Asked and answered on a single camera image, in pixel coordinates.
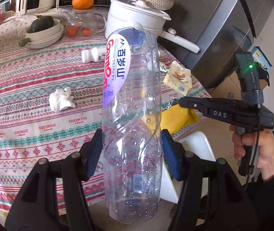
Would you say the large cardboard box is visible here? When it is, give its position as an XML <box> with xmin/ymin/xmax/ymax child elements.
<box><xmin>209</xmin><ymin>75</ymin><xmax>248</xmax><ymax>100</ymax></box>

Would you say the person's right forearm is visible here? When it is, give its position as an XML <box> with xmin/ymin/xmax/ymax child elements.
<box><xmin>244</xmin><ymin>155</ymin><xmax>274</xmax><ymax>231</ymax></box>

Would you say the white ceramic bowl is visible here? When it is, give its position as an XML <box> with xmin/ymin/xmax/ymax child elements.
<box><xmin>26</xmin><ymin>19</ymin><xmax>62</xmax><ymax>41</ymax></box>
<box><xmin>18</xmin><ymin>24</ymin><xmax>64</xmax><ymax>50</ymax></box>

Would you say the small white yogurt bottle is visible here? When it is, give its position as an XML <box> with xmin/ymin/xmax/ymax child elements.
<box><xmin>81</xmin><ymin>47</ymin><xmax>107</xmax><ymax>63</ymax></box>

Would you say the black cable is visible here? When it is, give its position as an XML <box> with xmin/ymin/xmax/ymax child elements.
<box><xmin>245</xmin><ymin>90</ymin><xmax>263</xmax><ymax>190</ymax></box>

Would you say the striped patterned tablecloth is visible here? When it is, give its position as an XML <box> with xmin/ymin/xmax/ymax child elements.
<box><xmin>0</xmin><ymin>5</ymin><xmax>212</xmax><ymax>220</ymax></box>

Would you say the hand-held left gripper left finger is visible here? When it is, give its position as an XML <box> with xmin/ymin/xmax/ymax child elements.
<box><xmin>4</xmin><ymin>129</ymin><xmax>104</xmax><ymax>231</ymax></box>

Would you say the yellow snack packet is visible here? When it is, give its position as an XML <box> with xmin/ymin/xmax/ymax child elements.
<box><xmin>161</xmin><ymin>99</ymin><xmax>200</xmax><ymax>136</ymax></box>

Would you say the clear plastic water bottle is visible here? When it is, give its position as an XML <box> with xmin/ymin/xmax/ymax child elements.
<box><xmin>102</xmin><ymin>21</ymin><xmax>164</xmax><ymax>223</ymax></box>

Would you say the grey refrigerator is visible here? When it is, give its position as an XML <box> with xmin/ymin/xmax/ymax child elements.
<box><xmin>158</xmin><ymin>0</ymin><xmax>263</xmax><ymax>90</ymax></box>

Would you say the white electric pot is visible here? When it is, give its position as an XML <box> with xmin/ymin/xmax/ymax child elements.
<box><xmin>105</xmin><ymin>0</ymin><xmax>201</xmax><ymax>54</ymax></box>

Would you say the glass teapot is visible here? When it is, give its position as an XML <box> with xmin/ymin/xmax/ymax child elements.
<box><xmin>62</xmin><ymin>6</ymin><xmax>107</xmax><ymax>38</ymax></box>

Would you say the white plastic bin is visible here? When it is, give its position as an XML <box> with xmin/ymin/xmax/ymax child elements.
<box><xmin>160</xmin><ymin>131</ymin><xmax>216</xmax><ymax>204</ymax></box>

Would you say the white dotted cloth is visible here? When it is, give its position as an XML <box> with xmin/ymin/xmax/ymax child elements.
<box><xmin>0</xmin><ymin>8</ymin><xmax>68</xmax><ymax>59</ymax></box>

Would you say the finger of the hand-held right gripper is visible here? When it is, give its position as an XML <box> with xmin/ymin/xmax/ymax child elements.
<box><xmin>178</xmin><ymin>97</ymin><xmax>248</xmax><ymax>124</ymax></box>

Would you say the pale yellow food wrapper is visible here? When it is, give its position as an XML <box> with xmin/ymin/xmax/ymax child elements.
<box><xmin>163</xmin><ymin>61</ymin><xmax>193</xmax><ymax>96</ymax></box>

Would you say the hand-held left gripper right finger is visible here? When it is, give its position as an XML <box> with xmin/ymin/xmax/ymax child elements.
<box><xmin>161</xmin><ymin>129</ymin><xmax>260</xmax><ymax>231</ymax></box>

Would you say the crumpled white tissue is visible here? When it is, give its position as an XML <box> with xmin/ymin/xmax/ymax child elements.
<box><xmin>49</xmin><ymin>87</ymin><xmax>76</xmax><ymax>112</ymax></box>

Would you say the person's right hand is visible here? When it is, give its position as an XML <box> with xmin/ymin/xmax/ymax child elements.
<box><xmin>232</xmin><ymin>129</ymin><xmax>274</xmax><ymax>182</ymax></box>

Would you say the blue printed box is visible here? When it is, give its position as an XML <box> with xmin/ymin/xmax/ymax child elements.
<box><xmin>251</xmin><ymin>46</ymin><xmax>273</xmax><ymax>72</ymax></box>

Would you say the dark green squash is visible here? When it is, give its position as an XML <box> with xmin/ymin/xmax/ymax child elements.
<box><xmin>29</xmin><ymin>15</ymin><xmax>55</xmax><ymax>33</ymax></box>

